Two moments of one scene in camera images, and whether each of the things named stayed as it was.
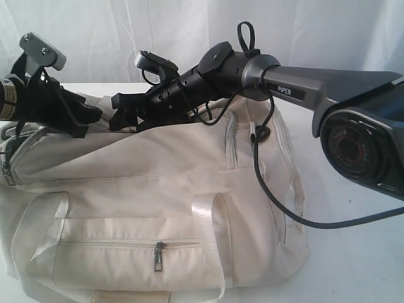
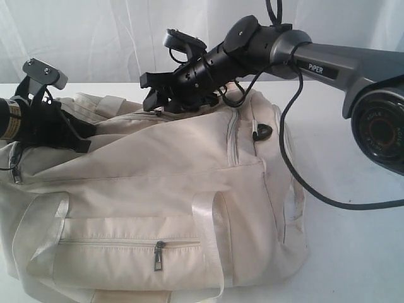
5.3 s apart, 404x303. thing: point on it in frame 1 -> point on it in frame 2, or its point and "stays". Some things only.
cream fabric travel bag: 194,209 stays
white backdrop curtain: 101,39 stays
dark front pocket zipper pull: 158,260 stays
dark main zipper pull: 6,172 -> 14,160
